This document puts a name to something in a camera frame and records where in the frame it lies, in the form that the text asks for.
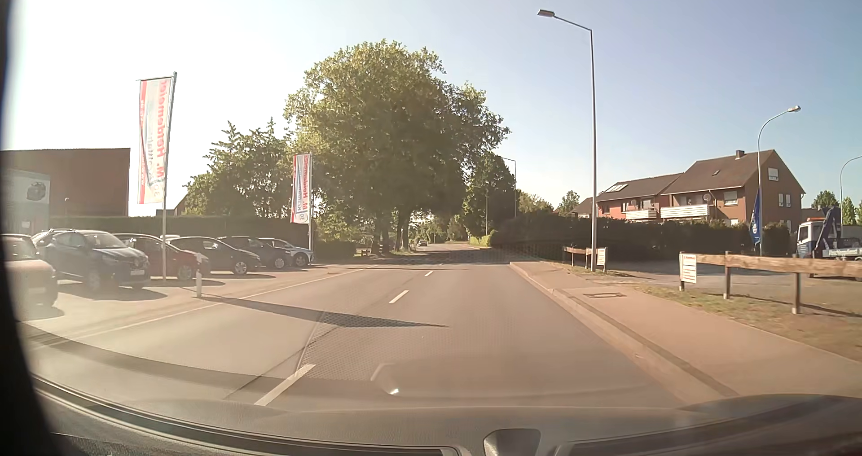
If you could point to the large green tree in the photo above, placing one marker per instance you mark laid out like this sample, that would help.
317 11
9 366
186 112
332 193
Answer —
390 133

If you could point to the grey asphalt road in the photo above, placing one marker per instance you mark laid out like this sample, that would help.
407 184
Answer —
444 321

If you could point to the small red white banner flag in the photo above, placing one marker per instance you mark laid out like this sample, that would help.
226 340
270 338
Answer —
301 188

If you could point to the short wooden fence with sign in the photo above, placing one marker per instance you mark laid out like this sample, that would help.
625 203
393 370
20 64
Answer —
582 251

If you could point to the dark green hedge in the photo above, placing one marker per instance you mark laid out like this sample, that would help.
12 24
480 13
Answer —
606 237

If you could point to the car's own bonnet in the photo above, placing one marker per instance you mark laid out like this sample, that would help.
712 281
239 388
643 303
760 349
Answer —
417 429

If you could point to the road markings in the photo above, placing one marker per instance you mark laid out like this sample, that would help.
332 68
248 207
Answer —
285 383

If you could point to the white bollard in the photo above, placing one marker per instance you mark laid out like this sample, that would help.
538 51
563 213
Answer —
199 283

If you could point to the red brick house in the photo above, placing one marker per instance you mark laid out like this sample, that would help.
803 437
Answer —
714 190

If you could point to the red and white banner flag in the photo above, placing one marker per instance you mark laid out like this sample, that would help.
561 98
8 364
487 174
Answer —
155 139

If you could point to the reddish paved pavement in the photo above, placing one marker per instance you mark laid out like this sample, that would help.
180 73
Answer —
707 338

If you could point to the paved car lot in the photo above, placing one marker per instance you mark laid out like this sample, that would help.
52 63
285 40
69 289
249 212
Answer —
135 301

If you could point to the blue flag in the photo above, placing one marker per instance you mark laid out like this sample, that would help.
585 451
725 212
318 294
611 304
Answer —
756 219

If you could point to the row of parked cars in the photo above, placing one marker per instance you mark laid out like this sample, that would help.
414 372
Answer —
101 257

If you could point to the dark brown building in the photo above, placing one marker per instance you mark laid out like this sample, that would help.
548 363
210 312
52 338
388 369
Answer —
74 181

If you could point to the dry grass verge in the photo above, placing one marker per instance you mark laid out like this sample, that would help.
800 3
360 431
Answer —
774 316

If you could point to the white and blue lorry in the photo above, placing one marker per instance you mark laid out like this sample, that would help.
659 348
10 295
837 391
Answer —
825 237

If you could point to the row of trees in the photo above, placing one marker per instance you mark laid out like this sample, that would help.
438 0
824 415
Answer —
838 207

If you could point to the distant lamp post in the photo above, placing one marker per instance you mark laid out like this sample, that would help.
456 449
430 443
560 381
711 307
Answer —
513 187

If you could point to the tall grey lamp post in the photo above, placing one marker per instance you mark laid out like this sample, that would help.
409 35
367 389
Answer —
593 146

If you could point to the curved grey lamp post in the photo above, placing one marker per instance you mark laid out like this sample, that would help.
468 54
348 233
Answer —
759 173

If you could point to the wooden rail fence with sign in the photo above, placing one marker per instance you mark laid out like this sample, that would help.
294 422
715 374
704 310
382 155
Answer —
774 264

